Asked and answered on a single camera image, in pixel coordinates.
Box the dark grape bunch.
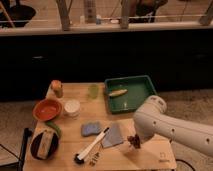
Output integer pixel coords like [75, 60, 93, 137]
[127, 134, 141, 149]

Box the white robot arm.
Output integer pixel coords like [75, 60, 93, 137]
[133, 95, 213, 157]

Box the green translucent cup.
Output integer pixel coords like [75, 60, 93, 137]
[88, 84, 99, 99]

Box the white paper cup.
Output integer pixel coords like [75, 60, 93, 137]
[64, 99, 80, 117]

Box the yellow corn cob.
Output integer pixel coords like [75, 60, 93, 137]
[109, 89, 128, 97]

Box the green plastic tray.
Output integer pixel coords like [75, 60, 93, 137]
[104, 75, 157, 114]

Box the blue sponge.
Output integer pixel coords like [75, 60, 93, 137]
[81, 122, 101, 137]

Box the orange topped bottle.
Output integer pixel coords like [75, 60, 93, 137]
[51, 80, 63, 98]

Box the blue-grey cloth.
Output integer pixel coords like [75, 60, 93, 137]
[101, 123, 124, 148]

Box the orange bowl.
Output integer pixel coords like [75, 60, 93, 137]
[32, 99, 62, 121]

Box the green pepper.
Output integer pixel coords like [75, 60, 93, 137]
[45, 121, 61, 138]

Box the cream rectangular block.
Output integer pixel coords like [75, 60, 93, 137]
[37, 130, 54, 159]

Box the black round pan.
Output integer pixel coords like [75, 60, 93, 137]
[0, 5, 36, 27]

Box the white handled black brush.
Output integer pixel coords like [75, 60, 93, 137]
[74, 128, 109, 165]

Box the black chair frame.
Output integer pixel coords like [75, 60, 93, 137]
[0, 128, 32, 171]

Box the black cable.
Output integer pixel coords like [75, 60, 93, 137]
[169, 138, 198, 171]

